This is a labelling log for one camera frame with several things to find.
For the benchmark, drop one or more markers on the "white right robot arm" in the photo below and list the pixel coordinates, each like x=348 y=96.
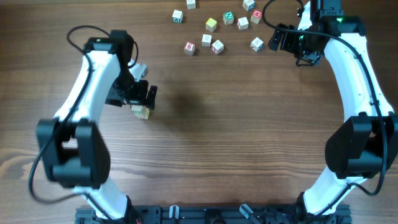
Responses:
x=365 y=145

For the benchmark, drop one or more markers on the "yellow S letter block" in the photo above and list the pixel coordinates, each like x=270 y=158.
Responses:
x=211 y=25

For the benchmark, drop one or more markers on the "blue X letter block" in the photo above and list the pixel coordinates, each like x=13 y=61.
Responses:
x=257 y=44

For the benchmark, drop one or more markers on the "red M letter block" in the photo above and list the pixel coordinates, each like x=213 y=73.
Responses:
x=206 y=40

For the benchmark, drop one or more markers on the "red 6 number block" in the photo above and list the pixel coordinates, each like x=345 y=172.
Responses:
x=189 y=48

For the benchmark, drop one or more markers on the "green N letter block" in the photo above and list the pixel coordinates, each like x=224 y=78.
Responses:
x=228 y=18

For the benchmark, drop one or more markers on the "green A letter block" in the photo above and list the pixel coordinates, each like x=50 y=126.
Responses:
x=177 y=16

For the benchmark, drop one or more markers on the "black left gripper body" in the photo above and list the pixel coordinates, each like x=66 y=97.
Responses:
x=137 y=96

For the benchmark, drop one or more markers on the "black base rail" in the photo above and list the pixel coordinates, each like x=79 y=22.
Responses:
x=277 y=213

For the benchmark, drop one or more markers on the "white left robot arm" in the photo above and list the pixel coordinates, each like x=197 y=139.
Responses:
x=72 y=150

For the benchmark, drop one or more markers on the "plain wooden picture block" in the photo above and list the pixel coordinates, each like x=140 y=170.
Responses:
x=243 y=23

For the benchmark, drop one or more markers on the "red W letter block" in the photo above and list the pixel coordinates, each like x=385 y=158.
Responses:
x=256 y=16

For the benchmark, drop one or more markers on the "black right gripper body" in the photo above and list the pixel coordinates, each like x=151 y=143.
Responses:
x=286 y=40

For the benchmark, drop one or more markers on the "leaf picture wooden block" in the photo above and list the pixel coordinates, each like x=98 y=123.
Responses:
x=217 y=47

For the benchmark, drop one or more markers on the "plain L letter block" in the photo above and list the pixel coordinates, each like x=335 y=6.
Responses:
x=191 y=4

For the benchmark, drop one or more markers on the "green Z letter block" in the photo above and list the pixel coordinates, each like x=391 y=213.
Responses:
x=139 y=110

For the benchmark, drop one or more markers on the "blue letter wooden block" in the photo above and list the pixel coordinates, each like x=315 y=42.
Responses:
x=248 y=5

